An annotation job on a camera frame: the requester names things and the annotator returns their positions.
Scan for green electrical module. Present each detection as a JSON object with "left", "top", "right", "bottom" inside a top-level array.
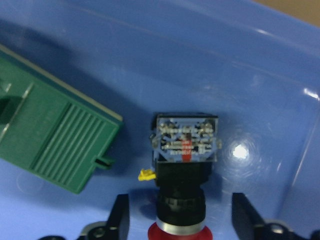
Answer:
[{"left": 0, "top": 46, "right": 123, "bottom": 194}]

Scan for red emergency stop button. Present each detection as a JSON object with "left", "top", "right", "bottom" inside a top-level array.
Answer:
[{"left": 138, "top": 112, "right": 219, "bottom": 240}]

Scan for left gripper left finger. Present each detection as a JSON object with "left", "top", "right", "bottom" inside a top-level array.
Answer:
[{"left": 105, "top": 193, "right": 130, "bottom": 240}]

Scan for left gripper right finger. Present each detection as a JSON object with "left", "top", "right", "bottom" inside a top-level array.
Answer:
[{"left": 231, "top": 192, "right": 266, "bottom": 240}]

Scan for blue plastic tray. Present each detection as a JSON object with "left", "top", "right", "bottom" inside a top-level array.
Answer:
[{"left": 0, "top": 0, "right": 320, "bottom": 240}]

